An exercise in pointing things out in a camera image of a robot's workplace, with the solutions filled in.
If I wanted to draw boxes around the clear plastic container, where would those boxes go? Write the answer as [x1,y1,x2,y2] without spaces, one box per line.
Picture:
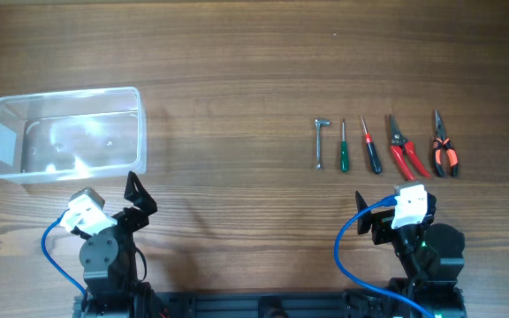
[0,87,148,184]

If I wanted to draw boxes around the orange black needle-nose pliers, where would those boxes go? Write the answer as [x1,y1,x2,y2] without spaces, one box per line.
[432,110,459,178]

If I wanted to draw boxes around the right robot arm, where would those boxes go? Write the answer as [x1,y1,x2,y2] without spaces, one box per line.
[357,193,467,318]

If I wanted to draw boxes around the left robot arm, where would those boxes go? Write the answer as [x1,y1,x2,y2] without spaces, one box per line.
[72,171,170,318]

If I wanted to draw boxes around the silver L-shaped socket wrench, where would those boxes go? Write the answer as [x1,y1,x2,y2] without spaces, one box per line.
[315,118,330,170]

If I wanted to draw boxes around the blue right camera cable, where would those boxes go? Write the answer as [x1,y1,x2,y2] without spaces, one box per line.
[333,195,437,318]

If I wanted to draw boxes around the blue camera cable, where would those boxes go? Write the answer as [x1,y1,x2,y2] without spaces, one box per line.
[41,210,88,298]
[333,195,437,318]

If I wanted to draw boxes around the black red handled screwdriver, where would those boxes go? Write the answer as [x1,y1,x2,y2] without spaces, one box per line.
[361,116,382,175]

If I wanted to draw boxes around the green handled screwdriver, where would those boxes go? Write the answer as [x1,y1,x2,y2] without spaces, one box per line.
[340,118,350,173]

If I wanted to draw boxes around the red handled snips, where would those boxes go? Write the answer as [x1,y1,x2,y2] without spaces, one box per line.
[389,114,430,181]

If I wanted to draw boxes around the blue left camera cable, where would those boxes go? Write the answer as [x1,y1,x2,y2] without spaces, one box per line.
[41,210,88,298]

